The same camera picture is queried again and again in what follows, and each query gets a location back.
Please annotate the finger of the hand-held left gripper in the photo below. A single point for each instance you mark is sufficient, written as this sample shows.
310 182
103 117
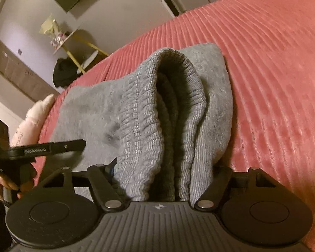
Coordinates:
57 146

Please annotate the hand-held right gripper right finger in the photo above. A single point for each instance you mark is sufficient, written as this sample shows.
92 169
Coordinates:
218 186

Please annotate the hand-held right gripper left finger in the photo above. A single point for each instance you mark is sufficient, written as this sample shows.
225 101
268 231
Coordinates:
111 169

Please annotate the grey fleece pants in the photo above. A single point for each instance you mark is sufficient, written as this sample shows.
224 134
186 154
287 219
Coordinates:
147 115

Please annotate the person's left hand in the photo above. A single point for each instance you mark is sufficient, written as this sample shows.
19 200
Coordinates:
2 181

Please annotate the cream plush pillow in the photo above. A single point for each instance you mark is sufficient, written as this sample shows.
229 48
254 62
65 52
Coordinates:
32 120

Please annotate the black bag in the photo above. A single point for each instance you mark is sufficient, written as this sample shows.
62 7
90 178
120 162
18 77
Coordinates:
65 73

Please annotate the yellow-legged side table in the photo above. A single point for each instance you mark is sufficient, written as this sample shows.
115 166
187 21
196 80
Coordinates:
76 55

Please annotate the wrapped bouquet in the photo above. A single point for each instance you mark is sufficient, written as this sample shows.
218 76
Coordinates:
53 31

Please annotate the red ribbed bedspread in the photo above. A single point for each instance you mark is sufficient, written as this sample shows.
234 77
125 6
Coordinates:
273 71

